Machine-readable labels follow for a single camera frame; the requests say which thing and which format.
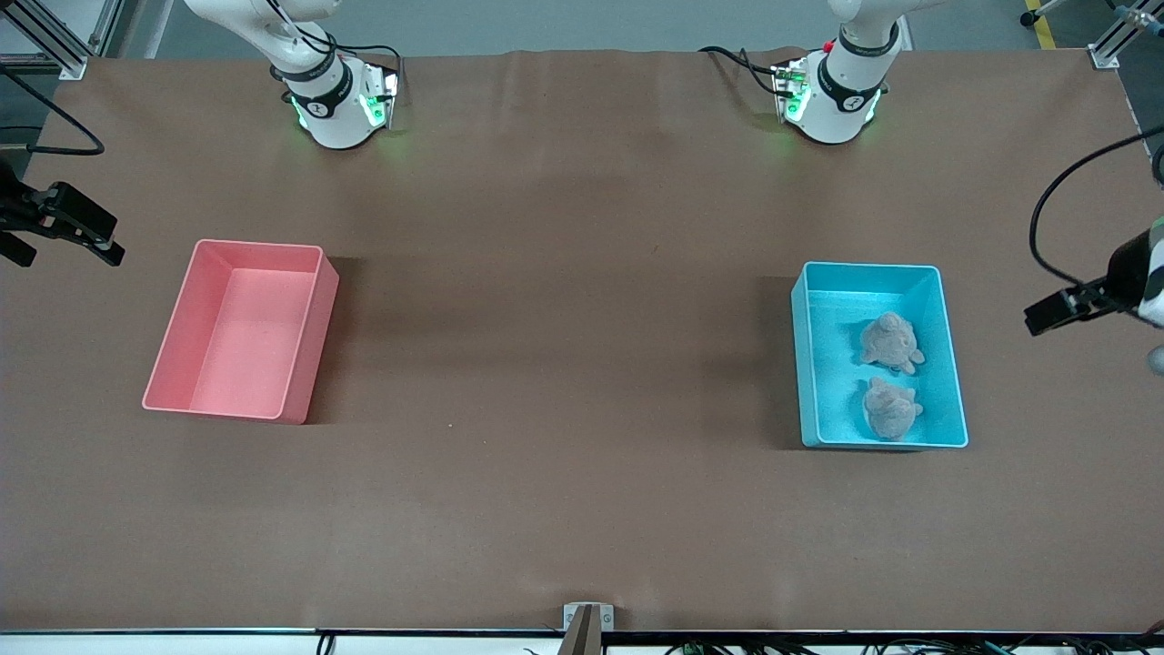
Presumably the grey plush toy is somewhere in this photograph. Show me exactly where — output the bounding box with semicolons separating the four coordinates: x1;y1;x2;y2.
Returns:
859;312;927;376
862;378;925;441

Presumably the pink plastic box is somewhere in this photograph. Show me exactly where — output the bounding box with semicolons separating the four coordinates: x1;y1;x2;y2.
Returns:
143;239;340;426

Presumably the blue plastic box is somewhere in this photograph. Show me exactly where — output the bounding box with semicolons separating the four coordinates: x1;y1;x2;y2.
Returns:
790;262;969;451

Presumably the metal base connector plate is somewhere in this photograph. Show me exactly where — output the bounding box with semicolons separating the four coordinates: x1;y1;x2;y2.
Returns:
772;59;810;124
360;64;402;130

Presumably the table cover mat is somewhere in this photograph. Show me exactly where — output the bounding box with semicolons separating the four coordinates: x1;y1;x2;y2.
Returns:
0;47;1164;634

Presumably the brown bar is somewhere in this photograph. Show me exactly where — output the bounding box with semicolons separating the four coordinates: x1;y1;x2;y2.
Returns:
557;607;601;655

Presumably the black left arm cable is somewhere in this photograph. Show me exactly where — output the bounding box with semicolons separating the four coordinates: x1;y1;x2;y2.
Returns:
1029;126;1164;290

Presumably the aluminium frame profile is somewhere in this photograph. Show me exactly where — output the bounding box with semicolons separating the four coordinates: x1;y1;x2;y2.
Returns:
0;0;124;81
1089;0;1164;70

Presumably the black base cable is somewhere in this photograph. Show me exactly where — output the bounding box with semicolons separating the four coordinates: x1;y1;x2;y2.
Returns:
698;45;785;97
262;0;406;106

